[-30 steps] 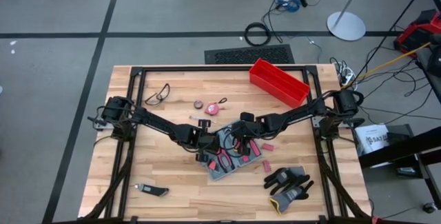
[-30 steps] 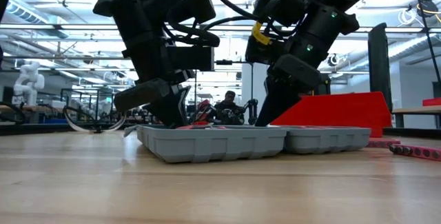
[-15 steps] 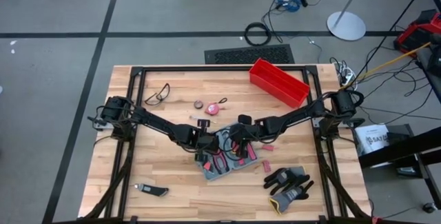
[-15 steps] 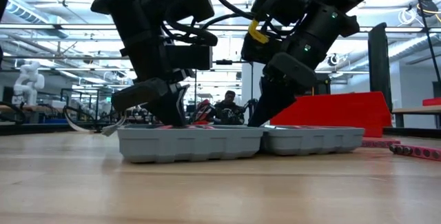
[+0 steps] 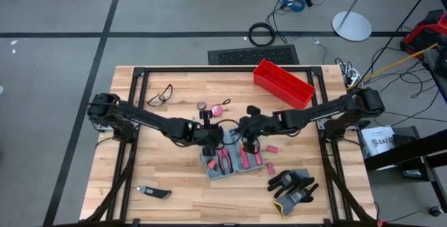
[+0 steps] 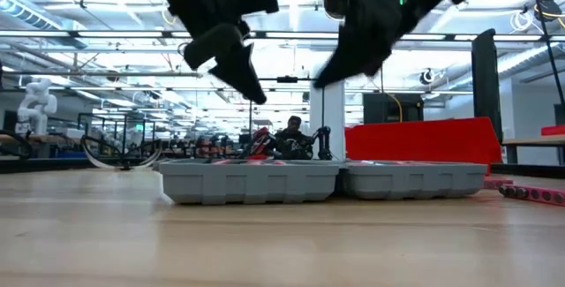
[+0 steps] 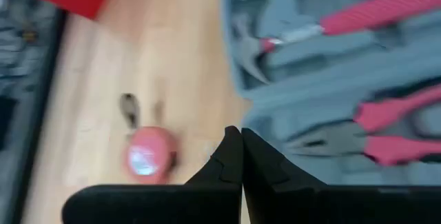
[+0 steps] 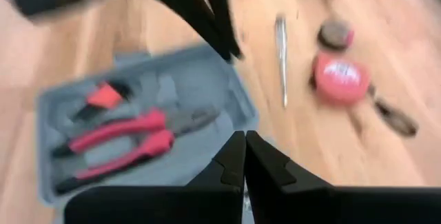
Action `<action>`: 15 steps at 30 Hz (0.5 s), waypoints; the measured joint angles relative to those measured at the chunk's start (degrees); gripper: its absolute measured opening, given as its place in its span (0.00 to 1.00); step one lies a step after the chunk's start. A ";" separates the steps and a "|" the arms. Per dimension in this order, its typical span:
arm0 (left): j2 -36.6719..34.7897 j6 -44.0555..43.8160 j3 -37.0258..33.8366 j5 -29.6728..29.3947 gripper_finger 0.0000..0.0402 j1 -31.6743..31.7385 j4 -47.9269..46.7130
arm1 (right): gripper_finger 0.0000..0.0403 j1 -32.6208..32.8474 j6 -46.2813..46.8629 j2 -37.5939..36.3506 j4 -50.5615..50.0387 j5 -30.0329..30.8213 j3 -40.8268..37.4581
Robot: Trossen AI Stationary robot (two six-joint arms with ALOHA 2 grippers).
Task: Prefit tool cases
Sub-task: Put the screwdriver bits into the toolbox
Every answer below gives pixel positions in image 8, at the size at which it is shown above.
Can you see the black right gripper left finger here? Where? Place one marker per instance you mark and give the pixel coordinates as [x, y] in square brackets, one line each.
[213, 189]

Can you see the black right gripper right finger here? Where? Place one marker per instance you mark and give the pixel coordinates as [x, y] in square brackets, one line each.
[275, 189]

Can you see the grey plastic tool case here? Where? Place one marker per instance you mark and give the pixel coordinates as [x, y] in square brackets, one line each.
[193, 89]

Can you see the pink tape measure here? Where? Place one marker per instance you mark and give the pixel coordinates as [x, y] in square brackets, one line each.
[341, 79]

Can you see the small red black tool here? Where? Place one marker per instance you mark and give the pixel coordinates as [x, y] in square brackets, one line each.
[103, 96]

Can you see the small silver metal piece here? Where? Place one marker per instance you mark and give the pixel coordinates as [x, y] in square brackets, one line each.
[282, 62]

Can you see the small round metal object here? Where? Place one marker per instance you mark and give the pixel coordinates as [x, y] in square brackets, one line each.
[334, 34]

